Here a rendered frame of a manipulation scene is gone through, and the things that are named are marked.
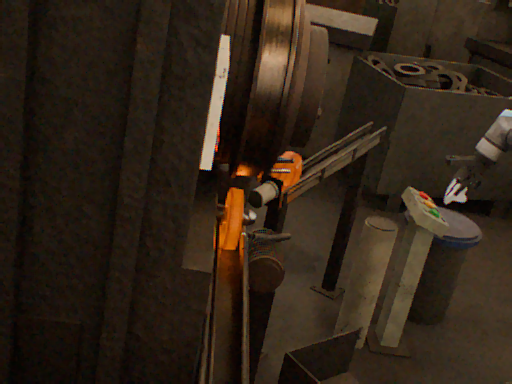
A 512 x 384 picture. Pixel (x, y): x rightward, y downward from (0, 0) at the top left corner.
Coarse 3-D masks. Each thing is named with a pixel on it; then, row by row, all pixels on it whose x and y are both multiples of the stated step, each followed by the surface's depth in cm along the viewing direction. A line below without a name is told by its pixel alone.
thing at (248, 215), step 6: (216, 210) 169; (222, 210) 169; (228, 210) 169; (246, 210) 170; (216, 216) 169; (222, 216) 169; (246, 216) 170; (252, 216) 170; (222, 222) 170; (246, 222) 170; (252, 222) 171
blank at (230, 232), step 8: (232, 192) 168; (240, 192) 168; (232, 200) 166; (240, 200) 166; (232, 208) 164; (240, 208) 165; (232, 216) 164; (240, 216) 164; (224, 224) 174; (232, 224) 164; (240, 224) 164; (224, 232) 170; (232, 232) 165; (224, 240) 167; (232, 240) 166; (224, 248) 169; (232, 248) 169
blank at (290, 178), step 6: (282, 156) 214; (288, 156) 214; (294, 156) 215; (300, 156) 219; (294, 162) 217; (300, 162) 221; (288, 168) 215; (294, 168) 219; (300, 168) 223; (276, 174) 212; (282, 174) 213; (288, 174) 222; (294, 174) 221; (300, 174) 224; (288, 180) 222; (294, 180) 222; (288, 186) 220
